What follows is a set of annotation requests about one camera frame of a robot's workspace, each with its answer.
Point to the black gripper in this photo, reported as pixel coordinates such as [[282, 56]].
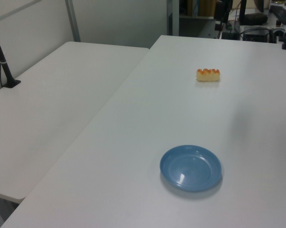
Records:
[[222, 10]]

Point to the orange glazed bread loaf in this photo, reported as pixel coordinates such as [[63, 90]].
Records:
[[208, 76]]

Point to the blue plastic plate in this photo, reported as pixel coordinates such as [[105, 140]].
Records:
[[190, 169]]

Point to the black monitor stand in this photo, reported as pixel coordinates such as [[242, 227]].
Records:
[[242, 12]]

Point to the wooden shelf box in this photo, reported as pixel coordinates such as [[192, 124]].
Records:
[[201, 7]]

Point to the black electronics box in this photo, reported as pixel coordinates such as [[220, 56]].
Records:
[[255, 34]]

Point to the black pouch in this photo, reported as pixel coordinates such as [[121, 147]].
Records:
[[256, 18]]

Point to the black keyboard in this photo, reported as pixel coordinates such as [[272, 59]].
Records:
[[281, 13]]

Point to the white side table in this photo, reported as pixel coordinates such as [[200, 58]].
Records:
[[50, 114]]

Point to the grey cabinet post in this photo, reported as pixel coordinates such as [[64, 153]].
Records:
[[173, 17]]

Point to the black camera stand pole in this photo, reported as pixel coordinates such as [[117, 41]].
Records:
[[2, 64]]

